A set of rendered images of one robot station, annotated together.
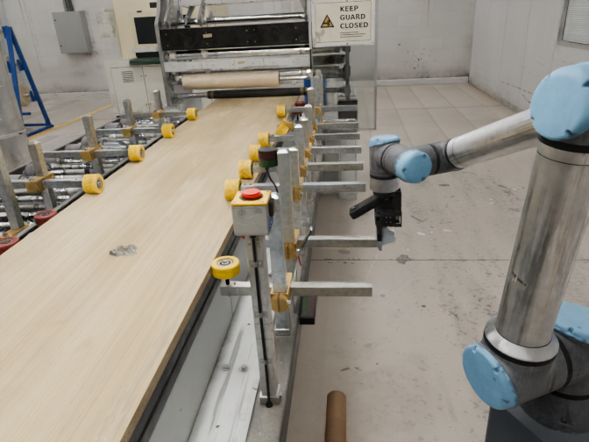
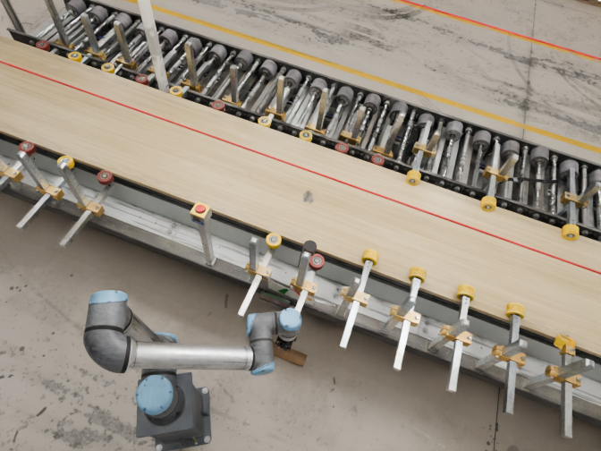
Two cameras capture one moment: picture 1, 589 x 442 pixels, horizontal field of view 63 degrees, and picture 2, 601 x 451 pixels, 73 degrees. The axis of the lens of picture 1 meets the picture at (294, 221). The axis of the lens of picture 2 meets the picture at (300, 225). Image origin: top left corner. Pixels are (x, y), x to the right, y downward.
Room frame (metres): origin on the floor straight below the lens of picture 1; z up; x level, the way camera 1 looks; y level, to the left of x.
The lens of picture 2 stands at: (1.41, -0.83, 2.76)
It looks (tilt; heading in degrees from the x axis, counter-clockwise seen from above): 58 degrees down; 95
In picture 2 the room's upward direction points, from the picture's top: 10 degrees clockwise
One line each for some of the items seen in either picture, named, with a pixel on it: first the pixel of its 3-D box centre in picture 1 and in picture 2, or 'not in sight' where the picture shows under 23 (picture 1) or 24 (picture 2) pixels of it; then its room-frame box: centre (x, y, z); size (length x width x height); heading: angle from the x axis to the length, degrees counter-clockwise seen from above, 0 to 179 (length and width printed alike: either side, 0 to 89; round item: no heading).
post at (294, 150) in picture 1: (296, 210); (346, 300); (1.63, -0.01, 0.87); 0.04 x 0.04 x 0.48; 83
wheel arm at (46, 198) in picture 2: not in sight; (47, 197); (-0.07, 0.16, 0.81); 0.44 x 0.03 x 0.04; 83
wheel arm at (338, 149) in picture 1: (307, 150); (459, 337); (2.17, -0.08, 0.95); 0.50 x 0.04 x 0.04; 83
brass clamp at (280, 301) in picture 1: (281, 292); (258, 270); (1.16, 0.05, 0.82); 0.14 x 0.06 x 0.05; 173
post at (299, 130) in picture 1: (301, 181); (396, 317); (1.88, -0.04, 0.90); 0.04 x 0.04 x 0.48; 83
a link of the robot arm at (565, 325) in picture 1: (567, 345); (156, 395); (0.90, -0.63, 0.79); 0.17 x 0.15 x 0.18; 110
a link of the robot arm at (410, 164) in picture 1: (408, 162); (261, 327); (1.29, -0.33, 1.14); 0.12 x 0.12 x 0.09; 20
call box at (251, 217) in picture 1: (252, 214); (200, 214); (0.88, 0.08, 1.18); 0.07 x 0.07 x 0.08; 83
